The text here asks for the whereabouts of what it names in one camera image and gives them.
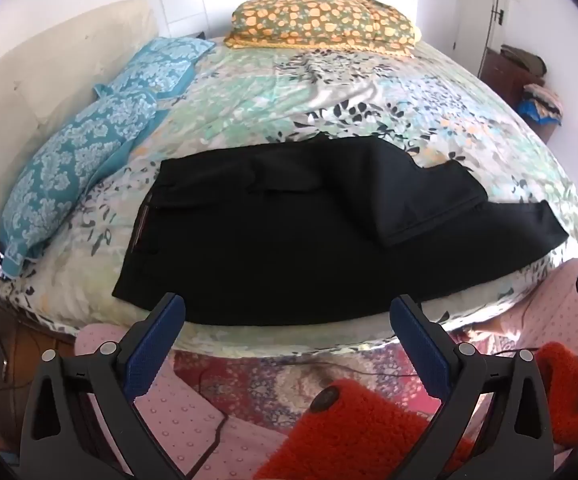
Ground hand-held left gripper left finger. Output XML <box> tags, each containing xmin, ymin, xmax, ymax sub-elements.
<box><xmin>19</xmin><ymin>292</ymin><xmax>190</xmax><ymax>480</ymax></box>

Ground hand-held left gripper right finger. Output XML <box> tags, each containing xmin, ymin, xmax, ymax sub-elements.
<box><xmin>390</xmin><ymin>294</ymin><xmax>554</xmax><ymax>480</ymax></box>

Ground black pants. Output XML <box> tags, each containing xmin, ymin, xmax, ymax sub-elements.
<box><xmin>112</xmin><ymin>132</ymin><xmax>570</xmax><ymax>328</ymax></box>

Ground person's red fuzzy clothing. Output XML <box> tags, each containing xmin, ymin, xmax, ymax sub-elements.
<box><xmin>253</xmin><ymin>342</ymin><xmax>578</xmax><ymax>480</ymax></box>

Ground red patterned rug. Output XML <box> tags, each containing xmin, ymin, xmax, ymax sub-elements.
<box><xmin>171</xmin><ymin>340</ymin><xmax>437</xmax><ymax>433</ymax></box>

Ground wooden nightstand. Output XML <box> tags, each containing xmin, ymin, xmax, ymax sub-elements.
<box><xmin>0</xmin><ymin>280</ymin><xmax>77</xmax><ymax>441</ymax></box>

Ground pile of folded clothes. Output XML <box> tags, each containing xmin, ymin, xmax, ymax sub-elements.
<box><xmin>500</xmin><ymin>44</ymin><xmax>564</xmax><ymax>125</ymax></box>

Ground large blue patterned pillow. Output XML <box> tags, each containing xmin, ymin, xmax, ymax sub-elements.
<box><xmin>0</xmin><ymin>94</ymin><xmax>159</xmax><ymax>280</ymax></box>

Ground brown wooden cabinet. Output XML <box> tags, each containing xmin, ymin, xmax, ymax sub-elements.
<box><xmin>479</xmin><ymin>47</ymin><xmax>562</xmax><ymax>143</ymax></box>

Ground small blue patterned pillow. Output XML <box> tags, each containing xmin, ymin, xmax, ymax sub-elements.
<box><xmin>93</xmin><ymin>37</ymin><xmax>216</xmax><ymax>103</ymax></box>

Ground floral bedsheet bed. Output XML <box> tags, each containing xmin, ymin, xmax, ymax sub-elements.
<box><xmin>0</xmin><ymin>35</ymin><xmax>578</xmax><ymax>358</ymax></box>

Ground cream padded headboard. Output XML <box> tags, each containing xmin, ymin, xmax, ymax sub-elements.
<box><xmin>0</xmin><ymin>0</ymin><xmax>159</xmax><ymax>241</ymax></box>

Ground white door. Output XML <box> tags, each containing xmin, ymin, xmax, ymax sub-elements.
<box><xmin>451</xmin><ymin>0</ymin><xmax>510</xmax><ymax>78</ymax></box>

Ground orange floral pillow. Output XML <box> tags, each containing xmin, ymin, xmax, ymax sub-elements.
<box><xmin>223</xmin><ymin>0</ymin><xmax>422</xmax><ymax>58</ymax></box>

